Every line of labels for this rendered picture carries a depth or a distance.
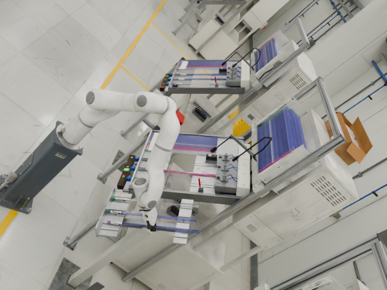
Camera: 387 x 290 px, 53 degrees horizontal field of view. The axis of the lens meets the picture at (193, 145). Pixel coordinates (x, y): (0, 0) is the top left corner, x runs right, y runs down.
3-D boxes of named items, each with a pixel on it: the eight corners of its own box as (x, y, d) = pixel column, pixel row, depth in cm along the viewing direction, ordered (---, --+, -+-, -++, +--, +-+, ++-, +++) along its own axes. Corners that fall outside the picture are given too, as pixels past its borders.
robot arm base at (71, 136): (53, 142, 225) (71, 123, 216) (57, 119, 237) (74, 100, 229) (82, 155, 236) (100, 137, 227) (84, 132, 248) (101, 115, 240)
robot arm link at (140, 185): (157, 202, 198) (150, 193, 206) (151, 182, 191) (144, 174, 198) (141, 210, 196) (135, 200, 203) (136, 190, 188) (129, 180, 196)
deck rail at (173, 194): (129, 195, 248) (128, 187, 245) (129, 193, 250) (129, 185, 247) (241, 206, 242) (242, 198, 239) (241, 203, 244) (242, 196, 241)
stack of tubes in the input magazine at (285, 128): (258, 172, 231) (295, 147, 218) (257, 128, 273) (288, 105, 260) (272, 184, 235) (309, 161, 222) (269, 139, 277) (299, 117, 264)
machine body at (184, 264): (101, 262, 289) (155, 223, 260) (126, 198, 346) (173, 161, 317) (166, 305, 309) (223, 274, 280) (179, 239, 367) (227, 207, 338)
